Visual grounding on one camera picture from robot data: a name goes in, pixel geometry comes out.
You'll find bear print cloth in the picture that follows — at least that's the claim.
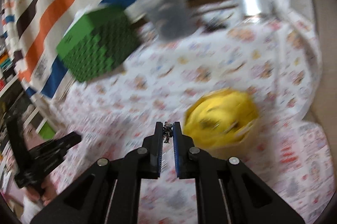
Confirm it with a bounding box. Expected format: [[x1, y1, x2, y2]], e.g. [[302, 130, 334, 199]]
[[50, 8, 321, 138]]

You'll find green checkered box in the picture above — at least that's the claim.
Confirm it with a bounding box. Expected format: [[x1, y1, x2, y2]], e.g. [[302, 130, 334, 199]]
[[56, 5, 141, 82]]

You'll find Christmas print cloth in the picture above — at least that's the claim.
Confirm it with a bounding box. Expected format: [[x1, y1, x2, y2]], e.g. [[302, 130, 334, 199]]
[[0, 97, 335, 224]]

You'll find translucent plastic cup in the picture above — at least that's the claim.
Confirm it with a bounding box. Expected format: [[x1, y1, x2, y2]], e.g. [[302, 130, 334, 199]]
[[137, 0, 198, 41]]

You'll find yellow cloth lining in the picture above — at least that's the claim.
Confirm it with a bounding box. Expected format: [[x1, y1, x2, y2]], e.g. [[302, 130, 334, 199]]
[[183, 87, 260, 148]]

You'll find person's left hand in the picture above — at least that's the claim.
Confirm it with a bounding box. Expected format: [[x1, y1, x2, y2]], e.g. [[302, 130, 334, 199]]
[[25, 177, 57, 206]]

